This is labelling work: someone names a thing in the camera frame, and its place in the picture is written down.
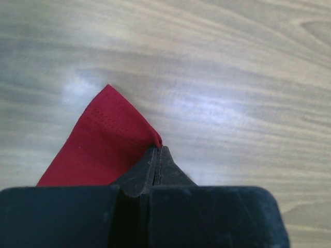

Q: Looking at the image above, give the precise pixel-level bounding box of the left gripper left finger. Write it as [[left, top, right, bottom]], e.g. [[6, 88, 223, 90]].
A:
[[1, 147, 158, 247]]

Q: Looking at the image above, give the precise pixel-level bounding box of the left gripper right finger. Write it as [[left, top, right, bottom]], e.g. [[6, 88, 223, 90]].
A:
[[147, 147, 290, 247]]

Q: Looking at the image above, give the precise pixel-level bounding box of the red t-shirt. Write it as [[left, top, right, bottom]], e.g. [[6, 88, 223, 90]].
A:
[[37, 85, 162, 187]]

